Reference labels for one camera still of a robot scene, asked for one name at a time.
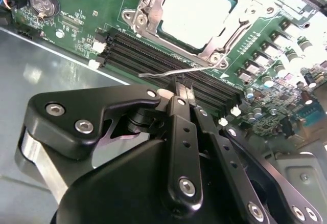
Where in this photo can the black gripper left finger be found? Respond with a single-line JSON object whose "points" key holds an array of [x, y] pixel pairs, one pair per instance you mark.
{"points": [[115, 98]]}

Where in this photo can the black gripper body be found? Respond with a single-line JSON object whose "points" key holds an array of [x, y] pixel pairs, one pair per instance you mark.
{"points": [[115, 188]]}

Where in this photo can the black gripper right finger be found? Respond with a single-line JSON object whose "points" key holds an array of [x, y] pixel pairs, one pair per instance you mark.
{"points": [[219, 152]]}

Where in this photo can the silver CPU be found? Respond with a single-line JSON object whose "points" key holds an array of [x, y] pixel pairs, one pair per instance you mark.
{"points": [[194, 11]]}

